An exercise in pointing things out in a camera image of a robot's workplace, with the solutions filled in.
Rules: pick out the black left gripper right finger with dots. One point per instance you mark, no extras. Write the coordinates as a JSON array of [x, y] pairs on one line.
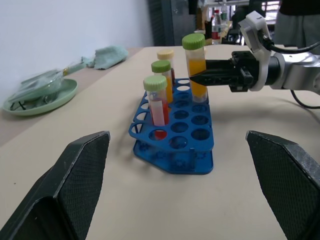
[[287, 182]]

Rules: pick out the blue test tube rack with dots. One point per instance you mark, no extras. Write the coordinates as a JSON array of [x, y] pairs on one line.
[[186, 130]]

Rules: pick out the orange test tube green cap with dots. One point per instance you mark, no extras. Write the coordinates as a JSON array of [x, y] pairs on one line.
[[196, 65]]

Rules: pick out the pale green plate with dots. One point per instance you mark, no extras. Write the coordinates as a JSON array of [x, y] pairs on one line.
[[62, 96]]

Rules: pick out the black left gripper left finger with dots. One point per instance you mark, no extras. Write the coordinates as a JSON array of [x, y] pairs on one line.
[[72, 180]]

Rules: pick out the dark red tube yellow cap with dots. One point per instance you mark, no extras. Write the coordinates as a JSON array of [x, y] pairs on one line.
[[165, 54]]

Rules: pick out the red label plastic bottle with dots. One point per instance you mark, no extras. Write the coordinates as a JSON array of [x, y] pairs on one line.
[[216, 25]]

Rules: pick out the red test tube green cap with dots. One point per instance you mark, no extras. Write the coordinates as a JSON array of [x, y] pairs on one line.
[[157, 110]]

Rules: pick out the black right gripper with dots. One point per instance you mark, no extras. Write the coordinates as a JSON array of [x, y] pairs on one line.
[[243, 72]]

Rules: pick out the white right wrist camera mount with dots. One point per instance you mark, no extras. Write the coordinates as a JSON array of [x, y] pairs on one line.
[[255, 27]]

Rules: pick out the clear plastic bag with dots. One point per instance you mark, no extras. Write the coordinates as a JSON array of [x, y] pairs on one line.
[[37, 83]]

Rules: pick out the person in grey trousers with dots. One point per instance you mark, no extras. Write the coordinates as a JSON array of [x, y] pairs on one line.
[[297, 22]]

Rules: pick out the pale green cloth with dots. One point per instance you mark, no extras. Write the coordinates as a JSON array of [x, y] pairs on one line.
[[110, 57]]

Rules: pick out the yellow test tube green cap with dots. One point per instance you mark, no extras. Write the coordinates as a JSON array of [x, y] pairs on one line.
[[161, 67]]

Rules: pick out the dark grey cabinet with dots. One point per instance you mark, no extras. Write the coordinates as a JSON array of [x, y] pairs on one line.
[[170, 22]]

